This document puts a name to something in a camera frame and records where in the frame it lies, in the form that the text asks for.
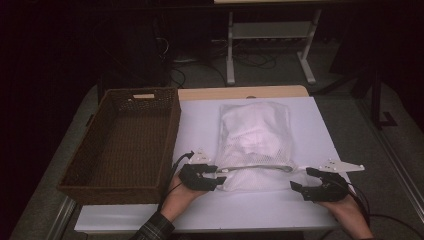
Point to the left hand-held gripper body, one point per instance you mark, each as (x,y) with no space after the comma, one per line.
(191,176)

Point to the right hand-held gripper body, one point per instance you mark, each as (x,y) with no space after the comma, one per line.
(333,190)

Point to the white mesh laundry bag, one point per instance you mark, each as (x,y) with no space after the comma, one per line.
(256,180)

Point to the white garment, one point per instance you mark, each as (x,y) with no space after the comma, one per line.
(253,133)

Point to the brown wicker basket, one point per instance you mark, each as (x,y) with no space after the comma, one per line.
(126,146)

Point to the person's left hand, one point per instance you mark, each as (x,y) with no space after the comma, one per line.
(180,200)

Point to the person's right hand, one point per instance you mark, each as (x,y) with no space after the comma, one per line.
(350,213)

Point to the black floor stand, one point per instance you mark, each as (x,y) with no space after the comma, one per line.
(376,100)

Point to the aluminium frame rail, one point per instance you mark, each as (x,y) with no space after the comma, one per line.
(61,220)
(400,170)

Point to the white metal desk frame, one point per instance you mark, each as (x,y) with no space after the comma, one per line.
(230,50)

